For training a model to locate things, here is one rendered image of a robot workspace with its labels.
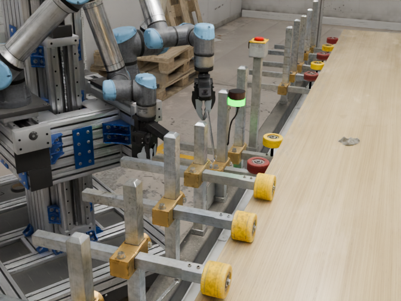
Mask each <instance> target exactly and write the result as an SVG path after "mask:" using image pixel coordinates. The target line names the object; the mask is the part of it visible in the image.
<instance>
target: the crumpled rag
mask: <svg viewBox="0 0 401 301"><path fill-rule="evenodd" d="M338 142H340V143H343V145H349V146H350V145H355V144H358V143H359V142H360V139H358V138H352V137H349V138H348V139H347V138H346V137H342V139H339V140H338Z"/></svg>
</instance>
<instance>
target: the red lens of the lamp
mask: <svg viewBox="0 0 401 301"><path fill-rule="evenodd" d="M245 93H246V92H244V93H241V94H235V93H231V92H230V90H229V98H230V99H233V100H242V99H245Z"/></svg>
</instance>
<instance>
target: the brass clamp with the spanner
mask: <svg viewBox="0 0 401 301"><path fill-rule="evenodd" d="M214 164H217V165H218V167H219V169H213V167H214ZM226 166H228V167H229V166H232V162H231V159H230V158H229V157H228V159H227V161H226V162H220V161H216V160H215V161H214V162H213V163H212V169H210V170H214V171H220V172H224V169H225V167H226Z"/></svg>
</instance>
